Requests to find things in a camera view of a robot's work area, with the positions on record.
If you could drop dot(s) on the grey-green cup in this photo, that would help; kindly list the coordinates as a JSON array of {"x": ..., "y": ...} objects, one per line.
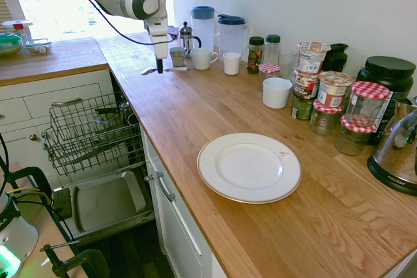
[{"x": 177, "y": 57}]

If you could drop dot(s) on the dark spice jar black lid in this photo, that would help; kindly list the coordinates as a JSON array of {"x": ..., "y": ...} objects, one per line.
[{"x": 255, "y": 56}]

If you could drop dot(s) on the small white cup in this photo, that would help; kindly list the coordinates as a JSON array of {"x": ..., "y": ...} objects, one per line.
[{"x": 232, "y": 63}]

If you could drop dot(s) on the glass jar checkered lid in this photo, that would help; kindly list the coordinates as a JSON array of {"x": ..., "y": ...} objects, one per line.
[
  {"x": 353, "y": 139},
  {"x": 368, "y": 105},
  {"x": 324, "y": 120}
]

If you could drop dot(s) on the large black supplement jar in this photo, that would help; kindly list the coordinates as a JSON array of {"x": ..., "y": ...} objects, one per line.
[{"x": 387, "y": 73}]

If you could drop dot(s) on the tall pitcher blue lid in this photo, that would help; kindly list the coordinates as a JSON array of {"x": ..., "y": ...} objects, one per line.
[{"x": 202, "y": 30}]

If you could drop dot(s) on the red brown yogurt tub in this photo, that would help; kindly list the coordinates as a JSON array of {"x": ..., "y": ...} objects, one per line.
[{"x": 305, "y": 86}]

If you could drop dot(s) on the grey dishwasher door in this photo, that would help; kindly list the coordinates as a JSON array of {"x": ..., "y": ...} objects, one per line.
[{"x": 107, "y": 200}]

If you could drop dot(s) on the black mug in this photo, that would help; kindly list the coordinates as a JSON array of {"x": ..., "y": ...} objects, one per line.
[{"x": 133, "y": 119}]

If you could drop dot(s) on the food container green lid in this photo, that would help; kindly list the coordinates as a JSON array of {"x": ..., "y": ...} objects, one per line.
[{"x": 9, "y": 47}]

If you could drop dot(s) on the clear pitcher dark lid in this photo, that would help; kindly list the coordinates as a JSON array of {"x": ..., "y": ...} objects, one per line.
[{"x": 232, "y": 38}]

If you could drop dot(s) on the white yogurt tub foil lid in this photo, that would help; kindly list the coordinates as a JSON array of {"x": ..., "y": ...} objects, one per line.
[{"x": 312, "y": 58}]

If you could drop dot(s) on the wide white cup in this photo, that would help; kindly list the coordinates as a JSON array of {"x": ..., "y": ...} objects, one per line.
[{"x": 277, "y": 94}]

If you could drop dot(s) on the clear spice jar green lid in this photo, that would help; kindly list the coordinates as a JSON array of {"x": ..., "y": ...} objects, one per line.
[{"x": 272, "y": 51}]

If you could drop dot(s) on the glass French press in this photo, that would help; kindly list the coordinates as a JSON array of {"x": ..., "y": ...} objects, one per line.
[{"x": 186, "y": 40}]

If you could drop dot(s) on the black utensil in rack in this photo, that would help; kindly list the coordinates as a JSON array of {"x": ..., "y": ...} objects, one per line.
[{"x": 107, "y": 110}]

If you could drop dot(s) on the black shaker bottle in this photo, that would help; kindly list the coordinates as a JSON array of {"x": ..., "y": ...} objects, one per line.
[{"x": 335, "y": 58}]

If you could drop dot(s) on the white kitchen cabinet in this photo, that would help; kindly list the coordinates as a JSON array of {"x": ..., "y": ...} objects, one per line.
[
  {"x": 182, "y": 235},
  {"x": 39, "y": 95}
]

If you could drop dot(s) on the green tub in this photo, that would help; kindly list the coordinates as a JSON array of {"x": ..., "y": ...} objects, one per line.
[{"x": 301, "y": 108}]

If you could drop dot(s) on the round cabinet knob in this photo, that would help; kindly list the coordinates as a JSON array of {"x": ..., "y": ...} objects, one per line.
[
  {"x": 43, "y": 134},
  {"x": 148, "y": 178},
  {"x": 32, "y": 137}
]

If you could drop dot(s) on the white plate gold rim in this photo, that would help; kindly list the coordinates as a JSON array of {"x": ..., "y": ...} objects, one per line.
[{"x": 249, "y": 167}]

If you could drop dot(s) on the small jar checkered lid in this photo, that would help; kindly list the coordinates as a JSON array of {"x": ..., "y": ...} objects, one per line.
[{"x": 268, "y": 71}]

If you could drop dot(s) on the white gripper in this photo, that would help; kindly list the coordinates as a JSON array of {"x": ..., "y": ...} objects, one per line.
[{"x": 160, "y": 42}]

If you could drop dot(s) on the red white yogurt tub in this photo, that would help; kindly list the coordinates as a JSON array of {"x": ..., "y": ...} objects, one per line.
[{"x": 333, "y": 90}]

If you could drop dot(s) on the small clear food container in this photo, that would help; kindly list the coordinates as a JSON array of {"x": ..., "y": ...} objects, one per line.
[{"x": 39, "y": 47}]

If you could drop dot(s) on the green clamp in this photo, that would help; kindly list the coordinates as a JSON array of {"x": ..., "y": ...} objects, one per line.
[
  {"x": 36, "y": 177},
  {"x": 84, "y": 261}
]

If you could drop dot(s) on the white container red latch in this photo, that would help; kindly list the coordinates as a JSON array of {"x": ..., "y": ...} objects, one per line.
[{"x": 16, "y": 27}]

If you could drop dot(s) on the stainless steel electric kettle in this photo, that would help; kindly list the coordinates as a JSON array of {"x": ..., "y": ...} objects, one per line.
[{"x": 394, "y": 154}]

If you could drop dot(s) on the clear glass tumbler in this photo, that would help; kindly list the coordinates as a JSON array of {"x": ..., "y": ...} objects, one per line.
[{"x": 288, "y": 63}]

